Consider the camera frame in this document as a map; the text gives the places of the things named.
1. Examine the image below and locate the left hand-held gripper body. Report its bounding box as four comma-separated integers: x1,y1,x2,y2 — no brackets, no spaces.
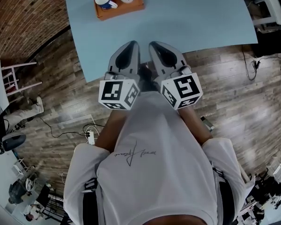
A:
98,71,141,111

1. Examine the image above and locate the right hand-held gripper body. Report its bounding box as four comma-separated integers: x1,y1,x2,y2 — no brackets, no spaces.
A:
160,66,204,110

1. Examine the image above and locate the blue ceramic mug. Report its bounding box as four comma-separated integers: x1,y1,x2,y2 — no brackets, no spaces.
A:
95,0,119,10

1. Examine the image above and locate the person's right forearm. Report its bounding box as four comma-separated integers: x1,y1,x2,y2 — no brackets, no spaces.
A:
177,106,214,147

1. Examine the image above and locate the person's left forearm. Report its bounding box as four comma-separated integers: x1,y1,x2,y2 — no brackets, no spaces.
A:
95,106,127,153

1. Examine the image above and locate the white power strip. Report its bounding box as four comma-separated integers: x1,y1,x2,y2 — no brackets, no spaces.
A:
86,130,96,145

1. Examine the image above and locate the orange wooden tray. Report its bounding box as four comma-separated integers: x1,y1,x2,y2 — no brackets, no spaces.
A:
93,0,145,21

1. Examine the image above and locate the person's white t-shirt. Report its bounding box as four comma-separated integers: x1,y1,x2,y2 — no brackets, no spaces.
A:
63,90,249,225

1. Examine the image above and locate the white stool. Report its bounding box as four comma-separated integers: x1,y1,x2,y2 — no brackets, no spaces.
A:
0,61,43,103

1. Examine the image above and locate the white counter desk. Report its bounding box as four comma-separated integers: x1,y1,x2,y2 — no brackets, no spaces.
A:
242,0,281,32

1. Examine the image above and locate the black office chair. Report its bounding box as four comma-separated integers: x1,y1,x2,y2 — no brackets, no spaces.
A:
1,133,27,152

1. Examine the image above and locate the white cable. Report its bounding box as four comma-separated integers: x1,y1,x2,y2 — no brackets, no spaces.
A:
82,123,105,142

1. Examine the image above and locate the grey recorder box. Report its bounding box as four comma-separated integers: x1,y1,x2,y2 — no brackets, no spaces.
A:
200,115,215,132

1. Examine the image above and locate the black floor cable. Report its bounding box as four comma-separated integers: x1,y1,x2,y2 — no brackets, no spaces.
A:
242,45,281,81
36,116,88,138

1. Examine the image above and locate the black shoulder strap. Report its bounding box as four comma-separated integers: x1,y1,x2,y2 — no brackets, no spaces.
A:
212,167,236,225
83,177,100,225

